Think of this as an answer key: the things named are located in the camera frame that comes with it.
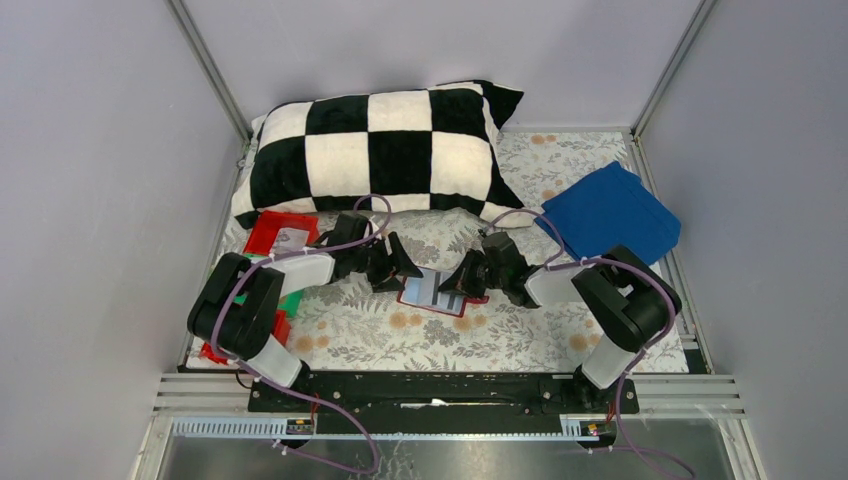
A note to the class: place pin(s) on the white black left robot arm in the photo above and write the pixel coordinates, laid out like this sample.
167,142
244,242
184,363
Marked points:
235,312

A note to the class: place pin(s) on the grey striped credit card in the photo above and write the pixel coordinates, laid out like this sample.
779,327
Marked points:
429,296

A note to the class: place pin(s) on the blue folded cloth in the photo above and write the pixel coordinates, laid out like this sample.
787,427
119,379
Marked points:
610,207

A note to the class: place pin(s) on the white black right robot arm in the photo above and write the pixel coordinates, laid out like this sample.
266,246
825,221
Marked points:
632,304

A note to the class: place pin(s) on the red plastic bin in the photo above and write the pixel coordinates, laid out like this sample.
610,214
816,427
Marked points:
280,332
277,233

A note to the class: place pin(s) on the black white checkered pillow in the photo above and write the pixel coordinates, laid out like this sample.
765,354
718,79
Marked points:
414,150

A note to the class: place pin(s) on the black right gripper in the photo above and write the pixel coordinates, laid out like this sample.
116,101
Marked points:
484,273

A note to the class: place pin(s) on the red plastic bin far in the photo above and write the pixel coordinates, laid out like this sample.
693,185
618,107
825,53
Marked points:
277,233

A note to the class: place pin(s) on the grey slotted cable duct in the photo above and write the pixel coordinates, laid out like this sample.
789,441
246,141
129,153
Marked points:
522,428

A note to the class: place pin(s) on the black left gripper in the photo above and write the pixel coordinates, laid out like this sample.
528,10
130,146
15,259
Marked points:
382,261

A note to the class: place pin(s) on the red leather card holder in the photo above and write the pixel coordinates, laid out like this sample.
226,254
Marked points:
409,294

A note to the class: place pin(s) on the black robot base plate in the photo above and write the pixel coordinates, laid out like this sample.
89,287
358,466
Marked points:
455,398

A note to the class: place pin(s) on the green plastic bin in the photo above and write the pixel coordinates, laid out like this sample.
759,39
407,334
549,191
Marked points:
289,303

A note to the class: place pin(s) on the floral patterned table mat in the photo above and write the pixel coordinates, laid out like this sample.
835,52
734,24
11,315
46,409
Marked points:
346,326

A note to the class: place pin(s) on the red plastic bin near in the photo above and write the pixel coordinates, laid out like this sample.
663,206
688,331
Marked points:
280,332

